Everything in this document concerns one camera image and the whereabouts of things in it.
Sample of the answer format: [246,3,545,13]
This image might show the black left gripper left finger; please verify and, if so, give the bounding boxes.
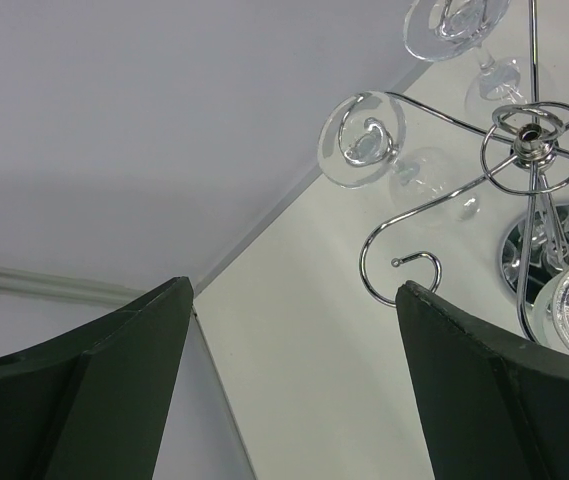
[0,277,194,479]

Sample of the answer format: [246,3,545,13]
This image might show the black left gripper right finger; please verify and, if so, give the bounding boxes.
[396,281,569,479]

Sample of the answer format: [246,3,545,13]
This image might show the tall clear wine glass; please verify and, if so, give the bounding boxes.
[317,91,463,214]

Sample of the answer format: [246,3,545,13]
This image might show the etched clear wine glass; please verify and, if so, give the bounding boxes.
[403,0,531,126]

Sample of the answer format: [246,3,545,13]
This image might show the chrome wine glass rack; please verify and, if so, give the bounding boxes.
[358,1,569,343]

